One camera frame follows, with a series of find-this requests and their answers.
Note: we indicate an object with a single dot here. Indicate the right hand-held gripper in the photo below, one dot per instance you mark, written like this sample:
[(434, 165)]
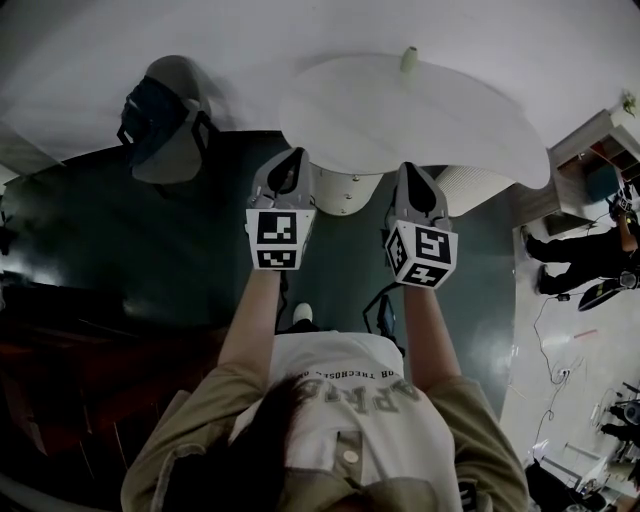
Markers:
[(425, 250)]

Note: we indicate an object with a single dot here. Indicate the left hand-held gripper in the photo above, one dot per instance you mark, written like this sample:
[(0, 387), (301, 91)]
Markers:
[(275, 232)]

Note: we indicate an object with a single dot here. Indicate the large white wood-lined drawer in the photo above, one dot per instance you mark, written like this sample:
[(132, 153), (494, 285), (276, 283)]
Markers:
[(340, 182)]

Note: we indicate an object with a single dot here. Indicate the white cabinet with wooden interior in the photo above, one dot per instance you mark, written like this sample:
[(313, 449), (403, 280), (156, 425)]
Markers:
[(400, 115)]

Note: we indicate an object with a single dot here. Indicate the person's right forearm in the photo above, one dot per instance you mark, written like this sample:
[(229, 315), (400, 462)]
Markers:
[(430, 335)]

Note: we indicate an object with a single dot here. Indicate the person's left forearm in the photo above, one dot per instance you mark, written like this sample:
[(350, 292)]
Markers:
[(250, 330)]

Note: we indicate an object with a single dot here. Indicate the person's left white shoe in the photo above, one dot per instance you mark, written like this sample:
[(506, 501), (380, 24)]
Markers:
[(303, 312)]

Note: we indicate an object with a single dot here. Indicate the small white vase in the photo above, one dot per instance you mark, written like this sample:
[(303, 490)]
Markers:
[(409, 60)]

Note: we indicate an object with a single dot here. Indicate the dark backpack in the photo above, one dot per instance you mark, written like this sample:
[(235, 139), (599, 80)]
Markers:
[(155, 120)]

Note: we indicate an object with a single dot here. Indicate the person's black trousers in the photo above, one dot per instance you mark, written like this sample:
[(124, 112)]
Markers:
[(305, 327)]

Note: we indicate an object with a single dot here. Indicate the black power adapter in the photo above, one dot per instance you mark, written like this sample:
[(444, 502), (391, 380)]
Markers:
[(563, 297)]

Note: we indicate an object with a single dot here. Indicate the grey open shelf cabinet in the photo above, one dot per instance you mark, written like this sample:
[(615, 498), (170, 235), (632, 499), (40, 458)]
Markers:
[(585, 145)]

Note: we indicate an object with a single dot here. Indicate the black and green bag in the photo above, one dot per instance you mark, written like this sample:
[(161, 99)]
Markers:
[(602, 295)]

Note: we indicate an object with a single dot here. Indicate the person's white shirt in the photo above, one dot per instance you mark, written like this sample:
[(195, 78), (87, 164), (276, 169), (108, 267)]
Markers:
[(360, 425)]

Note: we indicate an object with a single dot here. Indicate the small potted plant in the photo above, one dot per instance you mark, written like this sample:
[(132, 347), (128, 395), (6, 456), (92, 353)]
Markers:
[(629, 102)]

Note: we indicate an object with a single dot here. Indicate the person's khaki jacket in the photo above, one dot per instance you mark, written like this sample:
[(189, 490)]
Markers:
[(480, 435)]

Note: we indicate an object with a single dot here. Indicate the black and white equipment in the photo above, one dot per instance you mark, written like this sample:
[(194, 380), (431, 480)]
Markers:
[(575, 480)]

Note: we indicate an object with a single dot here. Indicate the grey chair black frame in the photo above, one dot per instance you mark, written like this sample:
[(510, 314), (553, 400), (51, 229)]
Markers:
[(170, 160)]

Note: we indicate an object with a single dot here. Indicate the dark wooden bed frame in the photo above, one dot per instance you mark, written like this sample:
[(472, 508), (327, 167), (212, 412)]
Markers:
[(75, 375)]

